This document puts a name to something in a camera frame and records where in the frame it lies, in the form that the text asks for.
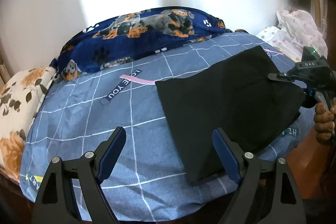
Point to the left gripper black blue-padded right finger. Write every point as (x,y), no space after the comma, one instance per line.
(266,192)

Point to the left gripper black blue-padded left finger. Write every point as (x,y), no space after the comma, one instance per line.
(56,201)

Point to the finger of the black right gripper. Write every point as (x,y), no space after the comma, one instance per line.
(282,77)

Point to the black pants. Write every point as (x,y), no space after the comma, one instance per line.
(235,95)

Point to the person's right hand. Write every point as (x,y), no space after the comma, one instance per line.
(324,123)

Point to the white dotted cloth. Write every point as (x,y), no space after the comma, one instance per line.
(294,31)

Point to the blue grid-pattern bedsheet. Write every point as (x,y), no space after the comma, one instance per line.
(148,182)

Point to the white orange floral pillow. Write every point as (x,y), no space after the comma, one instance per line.
(21,99)

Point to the navy dog-print blanket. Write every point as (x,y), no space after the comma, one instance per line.
(133,36)

